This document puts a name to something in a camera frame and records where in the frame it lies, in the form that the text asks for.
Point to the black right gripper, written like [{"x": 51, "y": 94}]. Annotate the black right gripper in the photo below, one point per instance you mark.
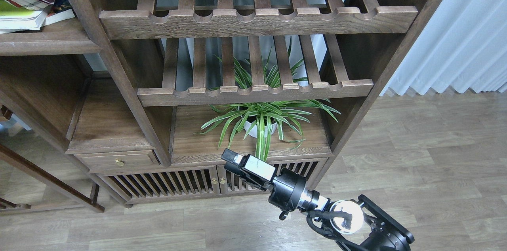
[{"x": 288, "y": 189}]

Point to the green cover picture book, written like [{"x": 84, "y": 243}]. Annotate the green cover picture book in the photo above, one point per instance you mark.
[{"x": 62, "y": 10}]

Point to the yellow green cover book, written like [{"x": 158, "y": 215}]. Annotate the yellow green cover book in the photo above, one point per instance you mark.
[{"x": 14, "y": 18}]

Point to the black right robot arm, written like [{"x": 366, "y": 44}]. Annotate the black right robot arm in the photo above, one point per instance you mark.
[{"x": 355, "y": 225}]

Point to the white plant pot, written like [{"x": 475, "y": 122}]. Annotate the white plant pot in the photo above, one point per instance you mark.
[{"x": 251, "y": 128}]

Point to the green spider plant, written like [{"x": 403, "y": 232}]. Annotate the green spider plant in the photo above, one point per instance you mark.
[{"x": 287, "y": 114}]

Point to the brass drawer knob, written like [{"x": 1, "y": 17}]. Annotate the brass drawer knob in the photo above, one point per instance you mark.
[{"x": 119, "y": 162}]

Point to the dark wooden bookshelf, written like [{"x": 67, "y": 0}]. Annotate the dark wooden bookshelf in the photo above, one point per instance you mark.
[{"x": 134, "y": 80}]

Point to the white pleated curtain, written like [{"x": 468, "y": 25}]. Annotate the white pleated curtain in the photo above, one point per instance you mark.
[{"x": 463, "y": 47}]

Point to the dark wooden chair frame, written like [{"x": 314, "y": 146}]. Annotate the dark wooden chair frame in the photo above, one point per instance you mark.
[{"x": 31, "y": 169}]

